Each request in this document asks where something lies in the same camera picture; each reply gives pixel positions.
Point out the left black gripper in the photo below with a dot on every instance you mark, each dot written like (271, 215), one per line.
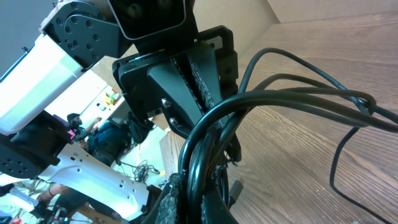
(182, 86)

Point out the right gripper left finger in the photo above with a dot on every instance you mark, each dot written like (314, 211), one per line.
(171, 209)

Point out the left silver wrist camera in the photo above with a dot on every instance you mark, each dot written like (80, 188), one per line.
(139, 18)

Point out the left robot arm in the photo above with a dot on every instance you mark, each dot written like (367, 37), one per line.
(37, 141)

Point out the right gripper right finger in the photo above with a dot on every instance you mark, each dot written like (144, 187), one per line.
(213, 208)

